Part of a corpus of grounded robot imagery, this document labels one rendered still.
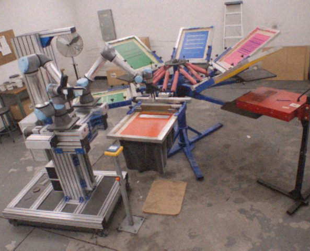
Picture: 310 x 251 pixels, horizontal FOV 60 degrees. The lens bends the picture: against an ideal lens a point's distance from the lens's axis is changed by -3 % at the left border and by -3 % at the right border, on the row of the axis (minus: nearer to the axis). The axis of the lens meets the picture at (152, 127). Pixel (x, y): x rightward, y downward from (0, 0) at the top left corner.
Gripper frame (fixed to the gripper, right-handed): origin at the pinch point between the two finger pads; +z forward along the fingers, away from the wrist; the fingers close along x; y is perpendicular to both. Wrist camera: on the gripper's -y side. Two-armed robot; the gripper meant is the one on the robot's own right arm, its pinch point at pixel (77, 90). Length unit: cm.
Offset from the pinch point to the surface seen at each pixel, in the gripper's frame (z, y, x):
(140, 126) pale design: -28, 60, -89
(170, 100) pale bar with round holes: -30, 46, -144
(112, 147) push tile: -23, 65, -44
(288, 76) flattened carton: -4, 83, -553
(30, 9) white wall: -469, -86, -221
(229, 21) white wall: -133, -36, -513
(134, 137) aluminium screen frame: -14, 61, -64
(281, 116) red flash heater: 94, 43, -143
